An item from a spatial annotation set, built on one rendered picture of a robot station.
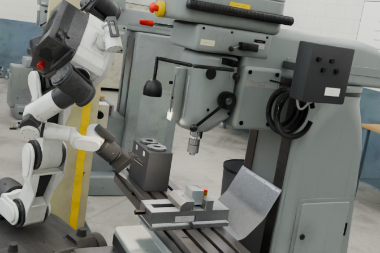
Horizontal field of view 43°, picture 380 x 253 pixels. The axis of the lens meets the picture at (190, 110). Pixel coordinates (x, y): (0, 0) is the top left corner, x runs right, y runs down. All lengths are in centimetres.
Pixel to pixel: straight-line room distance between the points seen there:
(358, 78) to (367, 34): 490
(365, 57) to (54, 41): 132
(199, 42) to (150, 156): 66
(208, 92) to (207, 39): 21
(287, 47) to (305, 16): 622
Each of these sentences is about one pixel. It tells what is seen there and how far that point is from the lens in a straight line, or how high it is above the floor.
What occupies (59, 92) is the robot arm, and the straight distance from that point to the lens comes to 192.
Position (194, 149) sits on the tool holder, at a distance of 197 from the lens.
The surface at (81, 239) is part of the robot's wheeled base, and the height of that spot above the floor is 61.
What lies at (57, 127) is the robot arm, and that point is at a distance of 208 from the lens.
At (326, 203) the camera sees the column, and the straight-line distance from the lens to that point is 223.
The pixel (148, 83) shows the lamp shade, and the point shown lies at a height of 148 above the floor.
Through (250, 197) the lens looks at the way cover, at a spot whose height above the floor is 101.
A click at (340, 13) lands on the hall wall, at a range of 761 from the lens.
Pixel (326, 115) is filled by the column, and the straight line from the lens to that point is 209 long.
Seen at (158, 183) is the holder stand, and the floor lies 98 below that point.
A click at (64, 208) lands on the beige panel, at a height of 21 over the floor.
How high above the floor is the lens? 173
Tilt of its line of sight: 10 degrees down
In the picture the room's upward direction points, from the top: 9 degrees clockwise
